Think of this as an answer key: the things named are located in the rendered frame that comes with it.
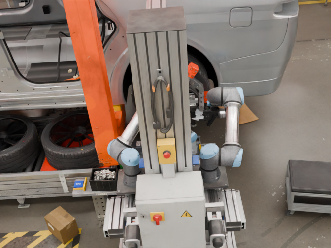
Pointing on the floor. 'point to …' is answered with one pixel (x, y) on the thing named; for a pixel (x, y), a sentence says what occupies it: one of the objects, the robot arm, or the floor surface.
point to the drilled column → (100, 208)
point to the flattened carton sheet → (246, 115)
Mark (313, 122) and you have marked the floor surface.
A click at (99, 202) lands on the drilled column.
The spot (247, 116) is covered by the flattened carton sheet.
